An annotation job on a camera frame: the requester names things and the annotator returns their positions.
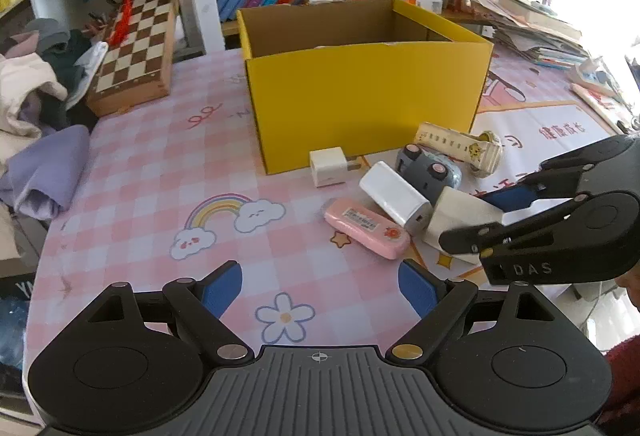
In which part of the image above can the wooden chessboard box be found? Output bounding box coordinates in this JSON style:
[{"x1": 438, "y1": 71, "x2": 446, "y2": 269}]
[{"x1": 85, "y1": 0, "x2": 180, "y2": 117}]

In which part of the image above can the purple cloth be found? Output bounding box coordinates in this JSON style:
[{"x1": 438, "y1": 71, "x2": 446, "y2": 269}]
[{"x1": 0, "y1": 123, "x2": 92, "y2": 219}]

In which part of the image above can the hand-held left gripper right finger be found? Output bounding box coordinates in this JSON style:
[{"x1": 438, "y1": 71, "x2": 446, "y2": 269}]
[{"x1": 385, "y1": 259, "x2": 551, "y2": 367}]

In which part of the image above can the yellow cardboard box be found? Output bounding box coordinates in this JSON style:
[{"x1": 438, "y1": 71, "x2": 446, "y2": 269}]
[{"x1": 236, "y1": 0, "x2": 495, "y2": 175}]

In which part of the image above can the stack of papers and booklets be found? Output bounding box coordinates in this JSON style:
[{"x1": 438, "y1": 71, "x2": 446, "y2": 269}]
[{"x1": 462, "y1": 0, "x2": 591, "y2": 70}]

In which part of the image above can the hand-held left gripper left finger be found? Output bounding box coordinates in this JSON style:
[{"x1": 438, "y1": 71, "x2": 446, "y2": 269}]
[{"x1": 87, "y1": 260, "x2": 256, "y2": 367}]

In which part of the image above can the white printed poster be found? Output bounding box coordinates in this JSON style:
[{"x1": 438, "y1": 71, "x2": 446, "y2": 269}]
[{"x1": 472, "y1": 100, "x2": 626, "y2": 197}]

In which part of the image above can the grey-blue toy car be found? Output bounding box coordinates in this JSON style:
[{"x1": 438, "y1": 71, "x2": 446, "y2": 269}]
[{"x1": 396, "y1": 144, "x2": 463, "y2": 191}]

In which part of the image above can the black bag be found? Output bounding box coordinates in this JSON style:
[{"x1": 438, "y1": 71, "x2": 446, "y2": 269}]
[{"x1": 0, "y1": 273, "x2": 35, "y2": 397}]

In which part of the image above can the pink checked desktop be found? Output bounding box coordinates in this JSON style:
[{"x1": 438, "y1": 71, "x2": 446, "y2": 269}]
[{"x1": 22, "y1": 34, "x2": 640, "y2": 367}]

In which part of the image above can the person's red clothing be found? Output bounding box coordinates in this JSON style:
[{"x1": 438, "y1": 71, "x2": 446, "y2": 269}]
[{"x1": 597, "y1": 335, "x2": 640, "y2": 436}]

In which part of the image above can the cream wristwatch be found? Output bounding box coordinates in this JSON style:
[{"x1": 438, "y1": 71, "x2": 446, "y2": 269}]
[{"x1": 414, "y1": 121, "x2": 503, "y2": 178}]

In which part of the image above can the white charger plug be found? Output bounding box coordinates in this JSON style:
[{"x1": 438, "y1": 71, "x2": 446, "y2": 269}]
[{"x1": 309, "y1": 146, "x2": 362, "y2": 188}]

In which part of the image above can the pink eraser case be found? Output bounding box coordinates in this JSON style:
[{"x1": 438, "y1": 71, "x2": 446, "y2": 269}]
[{"x1": 323, "y1": 197, "x2": 412, "y2": 260}]

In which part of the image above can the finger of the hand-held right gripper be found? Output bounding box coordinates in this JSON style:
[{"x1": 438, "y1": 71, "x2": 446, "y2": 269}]
[
  {"x1": 482, "y1": 135, "x2": 640, "y2": 213},
  {"x1": 439, "y1": 195, "x2": 592, "y2": 258}
]

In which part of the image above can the pile of clothes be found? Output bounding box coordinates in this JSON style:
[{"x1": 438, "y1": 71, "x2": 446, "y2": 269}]
[{"x1": 0, "y1": 18, "x2": 108, "y2": 139}]

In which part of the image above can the red stick with white ball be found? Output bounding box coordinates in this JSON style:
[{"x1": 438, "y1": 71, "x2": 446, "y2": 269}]
[{"x1": 111, "y1": 0, "x2": 135, "y2": 44}]

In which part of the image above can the white power bank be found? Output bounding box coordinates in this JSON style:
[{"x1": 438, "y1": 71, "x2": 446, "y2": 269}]
[{"x1": 359, "y1": 161, "x2": 433, "y2": 234}]

